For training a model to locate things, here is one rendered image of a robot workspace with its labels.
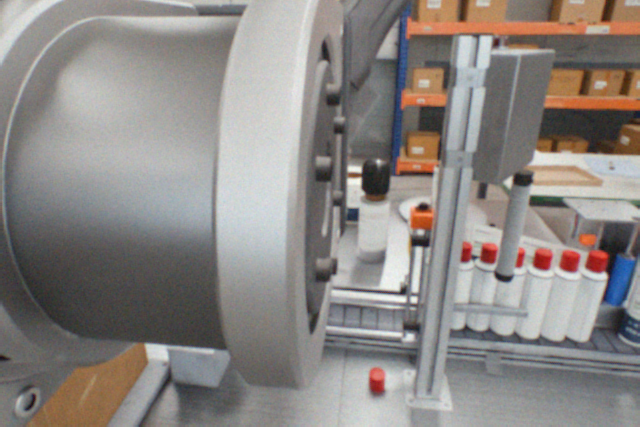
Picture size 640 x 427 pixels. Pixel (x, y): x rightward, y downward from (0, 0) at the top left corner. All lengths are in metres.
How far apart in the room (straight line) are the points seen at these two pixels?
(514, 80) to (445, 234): 0.25
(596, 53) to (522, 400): 5.07
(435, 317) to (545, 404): 0.30
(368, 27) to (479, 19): 4.16
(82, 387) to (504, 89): 0.79
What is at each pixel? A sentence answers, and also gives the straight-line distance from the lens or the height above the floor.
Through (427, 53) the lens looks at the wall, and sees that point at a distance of 5.17.
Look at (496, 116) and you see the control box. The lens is 0.62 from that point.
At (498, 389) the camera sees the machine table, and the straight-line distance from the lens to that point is 0.96.
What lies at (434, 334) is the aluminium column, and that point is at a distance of 0.81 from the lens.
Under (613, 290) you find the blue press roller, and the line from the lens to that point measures 1.09.
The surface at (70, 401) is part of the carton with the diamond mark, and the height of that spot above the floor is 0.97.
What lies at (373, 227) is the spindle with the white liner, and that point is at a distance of 1.12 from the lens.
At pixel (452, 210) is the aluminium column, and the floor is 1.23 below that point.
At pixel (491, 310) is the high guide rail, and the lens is 0.94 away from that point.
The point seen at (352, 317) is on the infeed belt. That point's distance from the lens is 0.97.
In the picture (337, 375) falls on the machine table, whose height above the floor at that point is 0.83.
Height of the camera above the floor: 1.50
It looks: 21 degrees down
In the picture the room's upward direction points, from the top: straight up
